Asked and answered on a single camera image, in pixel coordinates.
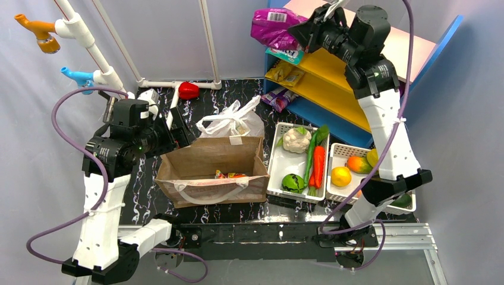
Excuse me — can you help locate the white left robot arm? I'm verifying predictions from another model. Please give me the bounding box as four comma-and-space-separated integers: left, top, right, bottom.
62, 99, 195, 284

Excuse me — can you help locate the green chili pepper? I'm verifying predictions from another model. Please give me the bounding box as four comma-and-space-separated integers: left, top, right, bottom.
304, 125, 329, 188

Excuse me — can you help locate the red green mango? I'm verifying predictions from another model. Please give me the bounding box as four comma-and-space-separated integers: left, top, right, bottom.
346, 156, 373, 174

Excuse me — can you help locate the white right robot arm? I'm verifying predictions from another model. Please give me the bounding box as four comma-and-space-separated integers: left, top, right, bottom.
288, 1, 433, 235

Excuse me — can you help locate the white pvc pipe rack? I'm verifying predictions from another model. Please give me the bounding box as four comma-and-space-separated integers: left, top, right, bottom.
53, 0, 222, 131

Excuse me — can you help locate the green avocado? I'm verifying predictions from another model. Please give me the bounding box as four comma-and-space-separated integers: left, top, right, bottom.
390, 194, 412, 208

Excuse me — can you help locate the purple snack bag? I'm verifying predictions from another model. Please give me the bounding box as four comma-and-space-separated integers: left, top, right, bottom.
250, 8, 308, 50
261, 87, 298, 113

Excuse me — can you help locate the purple snack bag top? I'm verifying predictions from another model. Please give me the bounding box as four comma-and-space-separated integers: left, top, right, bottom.
250, 8, 308, 50

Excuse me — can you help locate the orange carrot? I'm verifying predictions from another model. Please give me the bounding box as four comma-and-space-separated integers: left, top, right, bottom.
308, 146, 326, 190

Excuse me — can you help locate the green Fox's candy bag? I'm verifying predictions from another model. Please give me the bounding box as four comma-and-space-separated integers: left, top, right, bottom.
266, 47, 304, 65

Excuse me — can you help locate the purple snack bag bottom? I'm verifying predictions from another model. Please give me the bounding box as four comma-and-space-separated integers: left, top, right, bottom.
261, 87, 298, 113

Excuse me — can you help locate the yellow lemon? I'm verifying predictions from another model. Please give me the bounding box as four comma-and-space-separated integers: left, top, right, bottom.
330, 166, 352, 187

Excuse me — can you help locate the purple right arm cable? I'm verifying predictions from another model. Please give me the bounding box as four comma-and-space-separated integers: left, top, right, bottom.
319, 0, 414, 271

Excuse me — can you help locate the orange snack bag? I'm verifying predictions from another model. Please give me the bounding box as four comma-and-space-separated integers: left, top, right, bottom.
215, 170, 247, 179

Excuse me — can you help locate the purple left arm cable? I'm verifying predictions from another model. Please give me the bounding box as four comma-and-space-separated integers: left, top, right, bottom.
25, 87, 209, 284

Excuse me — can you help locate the white vegetable basket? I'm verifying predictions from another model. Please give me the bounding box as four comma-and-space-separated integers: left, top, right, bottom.
266, 122, 326, 204

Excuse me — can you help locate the green watermelon toy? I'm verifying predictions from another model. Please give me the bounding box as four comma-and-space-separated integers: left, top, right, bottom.
281, 173, 305, 194

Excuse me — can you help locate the white plastic grocery bag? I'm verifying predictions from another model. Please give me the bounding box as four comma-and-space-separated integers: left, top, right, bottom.
196, 96, 265, 138

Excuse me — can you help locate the yellow starfruit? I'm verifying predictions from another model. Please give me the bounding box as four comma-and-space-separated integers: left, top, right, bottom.
366, 148, 379, 167

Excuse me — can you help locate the blue pipe hook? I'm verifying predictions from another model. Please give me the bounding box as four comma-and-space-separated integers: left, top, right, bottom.
60, 66, 94, 88

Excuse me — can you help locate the white fruit basket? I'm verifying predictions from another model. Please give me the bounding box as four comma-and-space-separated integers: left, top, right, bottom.
326, 143, 417, 215

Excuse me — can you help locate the dark metal hook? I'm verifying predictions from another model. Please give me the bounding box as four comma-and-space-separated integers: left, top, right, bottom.
98, 90, 118, 124

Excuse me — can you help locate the red pepper toy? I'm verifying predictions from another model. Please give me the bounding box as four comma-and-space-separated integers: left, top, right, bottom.
178, 81, 200, 100

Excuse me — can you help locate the aluminium base frame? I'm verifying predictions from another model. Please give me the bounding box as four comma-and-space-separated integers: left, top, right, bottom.
74, 220, 448, 285

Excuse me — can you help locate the orange pipe hook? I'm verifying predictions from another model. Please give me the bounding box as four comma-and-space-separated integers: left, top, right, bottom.
14, 14, 61, 54

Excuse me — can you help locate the colourful wooden shelf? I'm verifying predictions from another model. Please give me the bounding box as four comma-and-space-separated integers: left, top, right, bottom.
268, 1, 464, 148

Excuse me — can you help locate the white cauliflower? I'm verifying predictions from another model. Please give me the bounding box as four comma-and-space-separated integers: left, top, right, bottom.
281, 126, 312, 154

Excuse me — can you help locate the brown paper bag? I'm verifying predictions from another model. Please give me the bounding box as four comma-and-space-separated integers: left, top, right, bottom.
155, 137, 270, 208

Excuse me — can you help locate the yellow snack packet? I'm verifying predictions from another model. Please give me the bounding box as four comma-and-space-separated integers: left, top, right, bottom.
265, 59, 305, 87

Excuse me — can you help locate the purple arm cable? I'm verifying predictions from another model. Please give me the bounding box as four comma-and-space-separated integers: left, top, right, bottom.
319, 0, 414, 271
25, 87, 209, 284

